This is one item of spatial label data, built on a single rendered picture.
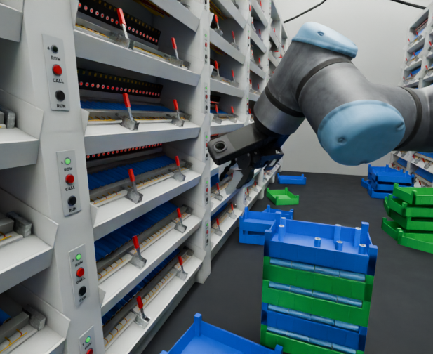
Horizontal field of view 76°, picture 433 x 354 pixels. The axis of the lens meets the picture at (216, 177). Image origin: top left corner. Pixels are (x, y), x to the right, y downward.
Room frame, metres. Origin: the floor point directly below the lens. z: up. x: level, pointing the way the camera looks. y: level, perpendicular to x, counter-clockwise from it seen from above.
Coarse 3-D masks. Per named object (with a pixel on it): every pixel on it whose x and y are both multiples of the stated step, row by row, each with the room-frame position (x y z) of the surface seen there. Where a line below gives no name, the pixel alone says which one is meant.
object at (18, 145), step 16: (0, 96) 0.50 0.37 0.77; (16, 112) 0.49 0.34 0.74; (32, 112) 0.47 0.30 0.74; (16, 128) 0.49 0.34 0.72; (32, 128) 0.47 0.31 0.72; (0, 144) 0.41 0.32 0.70; (16, 144) 0.44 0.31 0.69; (32, 144) 0.46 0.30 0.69; (0, 160) 0.42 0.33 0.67; (16, 160) 0.44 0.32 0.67; (32, 160) 0.47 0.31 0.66
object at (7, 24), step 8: (0, 0) 0.49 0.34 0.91; (8, 0) 0.48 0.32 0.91; (16, 0) 0.47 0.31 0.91; (24, 0) 0.47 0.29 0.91; (0, 8) 0.44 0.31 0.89; (8, 8) 0.45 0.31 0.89; (16, 8) 0.47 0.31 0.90; (0, 16) 0.44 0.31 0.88; (8, 16) 0.46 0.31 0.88; (16, 16) 0.47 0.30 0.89; (0, 24) 0.45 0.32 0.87; (8, 24) 0.46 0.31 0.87; (16, 24) 0.47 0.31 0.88; (0, 32) 0.45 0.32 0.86; (8, 32) 0.46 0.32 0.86; (16, 32) 0.47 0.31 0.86; (16, 40) 0.47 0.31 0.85
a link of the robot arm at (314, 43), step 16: (304, 32) 0.43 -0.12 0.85; (320, 32) 0.41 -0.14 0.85; (336, 32) 0.46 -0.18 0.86; (288, 48) 0.46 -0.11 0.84; (304, 48) 0.42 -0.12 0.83; (320, 48) 0.41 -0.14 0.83; (336, 48) 0.40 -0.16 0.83; (352, 48) 0.41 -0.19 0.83; (288, 64) 0.45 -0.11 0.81; (304, 64) 0.42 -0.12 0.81; (272, 80) 0.48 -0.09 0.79; (288, 80) 0.45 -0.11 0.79; (272, 96) 0.47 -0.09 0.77; (288, 96) 0.46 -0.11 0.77; (288, 112) 0.47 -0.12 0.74
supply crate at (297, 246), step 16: (272, 224) 0.91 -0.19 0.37; (288, 224) 0.95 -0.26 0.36; (304, 224) 0.93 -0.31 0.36; (320, 224) 0.91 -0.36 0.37; (368, 224) 0.84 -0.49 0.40; (272, 240) 0.78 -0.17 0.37; (288, 240) 0.89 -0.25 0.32; (304, 240) 0.89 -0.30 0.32; (352, 240) 0.87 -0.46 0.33; (368, 240) 0.79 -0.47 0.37; (272, 256) 0.78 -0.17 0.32; (288, 256) 0.76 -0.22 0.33; (304, 256) 0.74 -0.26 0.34; (320, 256) 0.73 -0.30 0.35; (336, 256) 0.71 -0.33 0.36; (352, 256) 0.70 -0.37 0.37; (368, 256) 0.68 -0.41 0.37; (368, 272) 0.68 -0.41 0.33
